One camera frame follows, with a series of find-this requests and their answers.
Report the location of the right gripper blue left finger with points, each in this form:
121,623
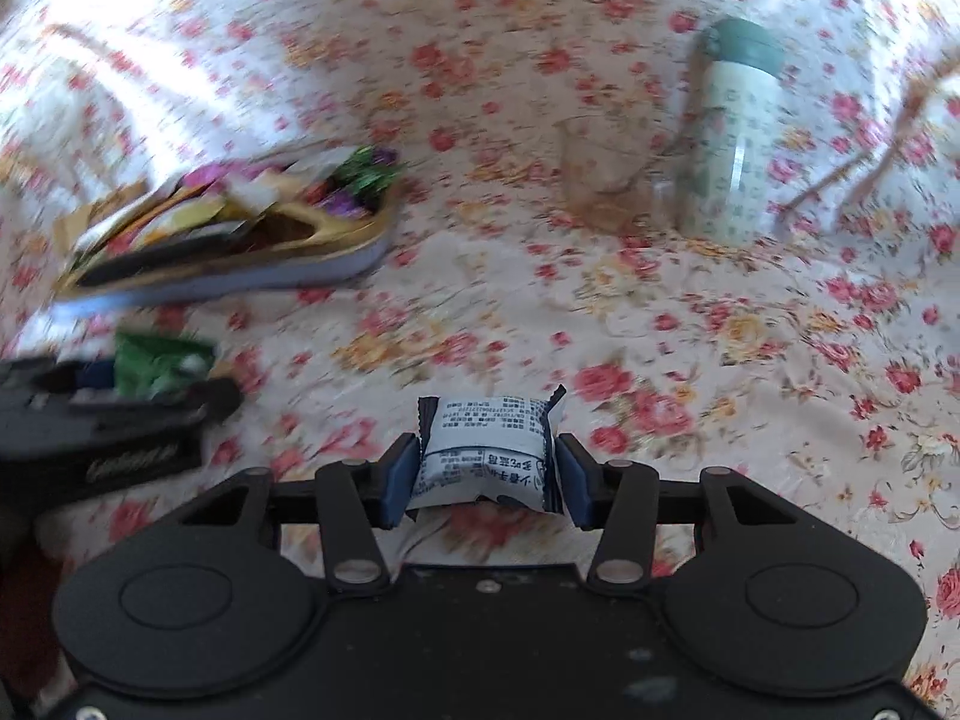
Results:
397,470

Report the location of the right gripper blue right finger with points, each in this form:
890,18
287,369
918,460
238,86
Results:
582,481

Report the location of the white black text packet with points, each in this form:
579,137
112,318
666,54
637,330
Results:
488,448

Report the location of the green Suibianguo packet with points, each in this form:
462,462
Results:
148,364

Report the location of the snack-filled tin lid tray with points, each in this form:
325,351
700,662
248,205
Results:
307,216

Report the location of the floral sofa cover cloth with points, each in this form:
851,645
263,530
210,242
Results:
823,364

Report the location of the clear glass cup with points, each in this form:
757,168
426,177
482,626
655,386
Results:
614,176

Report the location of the mint green thermos bottle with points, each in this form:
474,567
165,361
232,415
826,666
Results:
724,180

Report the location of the thin metal stick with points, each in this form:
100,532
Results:
920,91

